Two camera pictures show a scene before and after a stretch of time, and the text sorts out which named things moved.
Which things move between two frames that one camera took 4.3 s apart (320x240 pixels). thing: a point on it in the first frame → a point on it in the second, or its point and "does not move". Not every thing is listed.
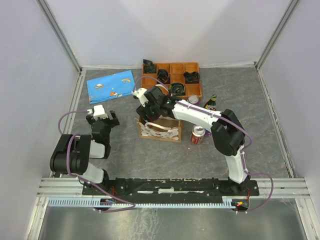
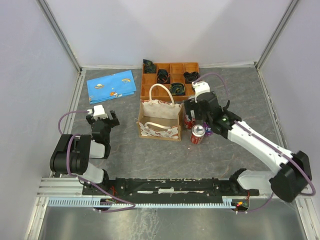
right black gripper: x=142 y=112 → x=191 y=105
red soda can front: x=197 y=134 does not move
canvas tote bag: x=162 y=129 does not move
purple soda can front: x=207 y=133 does not move
